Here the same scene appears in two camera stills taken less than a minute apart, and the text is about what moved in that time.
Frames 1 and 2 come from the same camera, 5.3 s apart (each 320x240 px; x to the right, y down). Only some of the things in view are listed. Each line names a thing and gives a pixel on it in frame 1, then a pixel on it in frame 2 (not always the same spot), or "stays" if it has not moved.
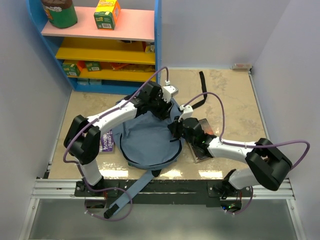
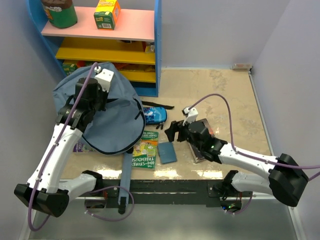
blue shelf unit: (121, 61) stays
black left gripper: (165, 113) -> (104, 93)
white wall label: (241, 67) stays
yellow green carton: (107, 14) stays
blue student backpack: (147, 144) -> (115, 130)
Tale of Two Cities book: (208, 129) stays
